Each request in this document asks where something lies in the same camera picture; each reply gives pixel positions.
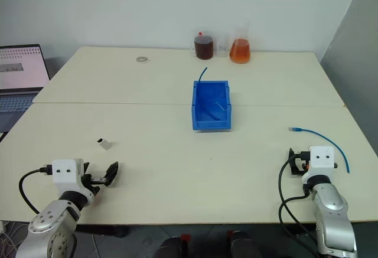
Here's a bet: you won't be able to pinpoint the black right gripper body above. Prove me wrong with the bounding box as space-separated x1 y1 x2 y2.
294 150 311 175

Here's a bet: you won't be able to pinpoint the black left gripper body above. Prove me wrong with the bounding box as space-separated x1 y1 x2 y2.
78 163 108 197

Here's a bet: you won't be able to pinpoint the small grey metal connector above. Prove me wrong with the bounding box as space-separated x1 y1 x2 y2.
96 137 115 151

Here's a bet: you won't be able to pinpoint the dark rounded shape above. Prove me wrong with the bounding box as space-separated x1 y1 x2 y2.
152 234 190 258
226 230 265 258

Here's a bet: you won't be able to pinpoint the blue plastic storage bin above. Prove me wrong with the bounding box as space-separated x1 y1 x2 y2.
191 80 233 132

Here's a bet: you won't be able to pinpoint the grey partition panel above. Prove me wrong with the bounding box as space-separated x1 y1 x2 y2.
320 0 378 223

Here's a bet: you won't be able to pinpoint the open laptop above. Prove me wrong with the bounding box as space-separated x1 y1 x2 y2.
0 44 51 134

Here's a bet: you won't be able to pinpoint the flask of orange liquid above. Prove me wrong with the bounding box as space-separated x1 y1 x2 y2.
229 21 252 64

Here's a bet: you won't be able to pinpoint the clear glass beaker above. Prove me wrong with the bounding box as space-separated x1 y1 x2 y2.
216 34 230 58

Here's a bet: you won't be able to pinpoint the jar of dark brown liquid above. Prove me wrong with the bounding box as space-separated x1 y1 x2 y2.
193 31 214 61

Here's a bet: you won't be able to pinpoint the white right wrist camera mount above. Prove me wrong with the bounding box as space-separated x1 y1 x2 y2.
301 145 339 184

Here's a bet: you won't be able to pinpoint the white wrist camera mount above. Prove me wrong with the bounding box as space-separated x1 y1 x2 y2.
52 158 93 203
301 145 339 184

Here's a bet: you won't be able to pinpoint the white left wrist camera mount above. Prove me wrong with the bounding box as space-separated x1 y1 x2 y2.
52 158 93 203

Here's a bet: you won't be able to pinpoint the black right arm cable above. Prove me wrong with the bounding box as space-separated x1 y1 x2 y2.
278 156 321 254

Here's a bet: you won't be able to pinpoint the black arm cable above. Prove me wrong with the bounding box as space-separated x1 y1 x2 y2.
18 165 54 215
278 156 321 254

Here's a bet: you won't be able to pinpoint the blue Ethernet cable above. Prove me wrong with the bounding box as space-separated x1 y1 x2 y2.
288 126 353 174

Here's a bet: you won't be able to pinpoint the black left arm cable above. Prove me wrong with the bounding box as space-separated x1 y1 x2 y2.
18 165 54 215

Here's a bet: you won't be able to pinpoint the tangled wires under table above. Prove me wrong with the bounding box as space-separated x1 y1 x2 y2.
0 220 32 258

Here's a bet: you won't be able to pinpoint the dark table frame bar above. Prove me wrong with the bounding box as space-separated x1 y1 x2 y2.
75 224 318 239

